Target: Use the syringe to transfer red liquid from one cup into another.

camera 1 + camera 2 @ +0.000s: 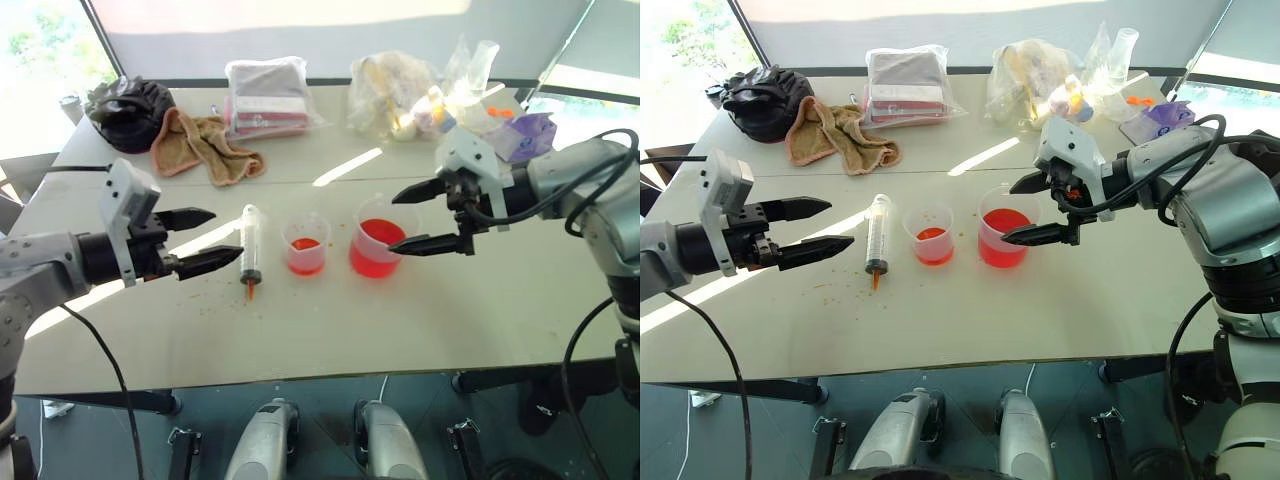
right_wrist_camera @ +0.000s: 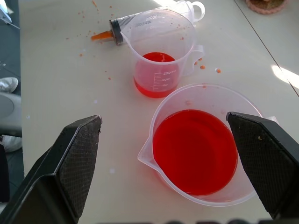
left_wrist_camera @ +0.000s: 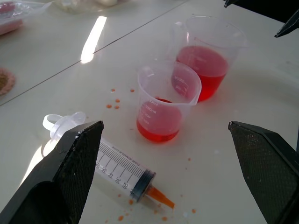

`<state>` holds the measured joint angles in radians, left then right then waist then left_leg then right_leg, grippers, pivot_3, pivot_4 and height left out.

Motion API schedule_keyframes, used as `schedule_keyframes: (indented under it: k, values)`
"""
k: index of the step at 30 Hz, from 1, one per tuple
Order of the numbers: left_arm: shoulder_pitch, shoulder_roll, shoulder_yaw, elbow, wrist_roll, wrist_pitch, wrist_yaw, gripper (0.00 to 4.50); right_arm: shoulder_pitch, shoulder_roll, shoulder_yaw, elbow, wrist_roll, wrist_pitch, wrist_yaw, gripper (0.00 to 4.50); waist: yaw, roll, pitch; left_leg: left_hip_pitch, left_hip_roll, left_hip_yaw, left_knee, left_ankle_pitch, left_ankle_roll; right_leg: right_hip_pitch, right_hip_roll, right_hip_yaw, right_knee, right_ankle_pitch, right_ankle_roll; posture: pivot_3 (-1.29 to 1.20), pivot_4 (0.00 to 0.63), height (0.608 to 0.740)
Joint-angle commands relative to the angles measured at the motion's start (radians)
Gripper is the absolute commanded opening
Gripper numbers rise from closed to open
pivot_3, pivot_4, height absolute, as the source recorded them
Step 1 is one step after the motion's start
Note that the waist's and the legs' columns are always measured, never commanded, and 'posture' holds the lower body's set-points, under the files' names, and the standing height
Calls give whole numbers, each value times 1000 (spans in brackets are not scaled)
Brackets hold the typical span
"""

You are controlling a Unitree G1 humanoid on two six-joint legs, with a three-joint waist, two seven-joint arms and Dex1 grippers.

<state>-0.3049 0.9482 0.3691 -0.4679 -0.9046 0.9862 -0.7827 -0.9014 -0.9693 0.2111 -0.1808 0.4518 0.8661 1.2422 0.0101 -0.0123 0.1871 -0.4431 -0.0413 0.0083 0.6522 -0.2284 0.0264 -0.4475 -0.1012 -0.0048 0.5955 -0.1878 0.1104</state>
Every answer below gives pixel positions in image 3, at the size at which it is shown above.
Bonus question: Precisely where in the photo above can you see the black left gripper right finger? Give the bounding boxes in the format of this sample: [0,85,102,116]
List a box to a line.
[228,120,299,224]

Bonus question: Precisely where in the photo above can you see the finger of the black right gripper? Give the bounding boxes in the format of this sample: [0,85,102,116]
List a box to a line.
[223,0,299,23]
[274,8,299,38]

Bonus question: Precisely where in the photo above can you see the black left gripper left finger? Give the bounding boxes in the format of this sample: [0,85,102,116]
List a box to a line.
[0,120,104,224]

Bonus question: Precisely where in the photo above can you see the large clear plastic syringe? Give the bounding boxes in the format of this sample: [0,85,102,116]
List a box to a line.
[42,111,176,210]

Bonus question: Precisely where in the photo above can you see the large beaker with red liquid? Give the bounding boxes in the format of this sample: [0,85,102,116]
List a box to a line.
[171,15,249,102]

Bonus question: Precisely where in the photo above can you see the small beaker with red liquid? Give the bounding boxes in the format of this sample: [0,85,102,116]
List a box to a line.
[136,61,202,143]

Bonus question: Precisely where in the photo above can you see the round pink knitted coaster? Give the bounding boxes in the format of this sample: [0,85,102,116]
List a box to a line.
[0,67,16,97]

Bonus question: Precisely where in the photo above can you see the clear bag with pink contents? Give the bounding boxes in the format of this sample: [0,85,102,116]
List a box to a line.
[0,0,51,36]

